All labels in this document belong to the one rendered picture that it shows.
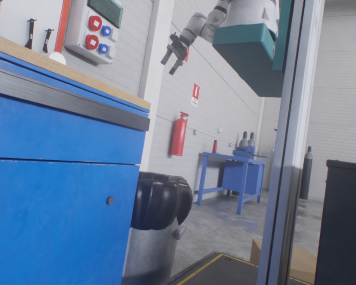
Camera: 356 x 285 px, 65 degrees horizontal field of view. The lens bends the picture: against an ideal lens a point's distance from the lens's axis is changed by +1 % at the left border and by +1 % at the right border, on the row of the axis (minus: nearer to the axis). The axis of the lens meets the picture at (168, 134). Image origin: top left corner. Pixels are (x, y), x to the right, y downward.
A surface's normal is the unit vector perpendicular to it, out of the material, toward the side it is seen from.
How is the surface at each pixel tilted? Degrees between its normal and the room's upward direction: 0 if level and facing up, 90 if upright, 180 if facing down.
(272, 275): 90
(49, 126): 90
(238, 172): 90
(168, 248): 93
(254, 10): 68
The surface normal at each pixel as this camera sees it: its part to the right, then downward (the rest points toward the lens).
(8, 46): 0.88, 0.11
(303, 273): -0.11, -0.07
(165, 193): 0.35, -0.19
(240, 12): -0.41, -0.48
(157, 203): 0.72, 0.11
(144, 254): 0.35, 0.05
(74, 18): -0.44, -0.12
